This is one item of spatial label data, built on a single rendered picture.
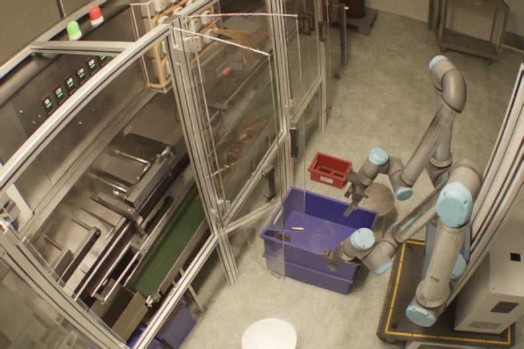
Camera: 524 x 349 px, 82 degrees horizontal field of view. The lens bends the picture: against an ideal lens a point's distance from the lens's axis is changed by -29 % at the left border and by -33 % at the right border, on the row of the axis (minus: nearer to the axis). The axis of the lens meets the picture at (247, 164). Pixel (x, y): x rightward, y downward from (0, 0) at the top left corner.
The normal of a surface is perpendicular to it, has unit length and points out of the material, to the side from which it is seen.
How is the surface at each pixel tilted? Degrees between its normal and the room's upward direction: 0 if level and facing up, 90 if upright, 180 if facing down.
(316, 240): 0
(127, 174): 0
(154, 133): 0
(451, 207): 83
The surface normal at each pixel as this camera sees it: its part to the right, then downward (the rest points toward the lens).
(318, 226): -0.10, -0.71
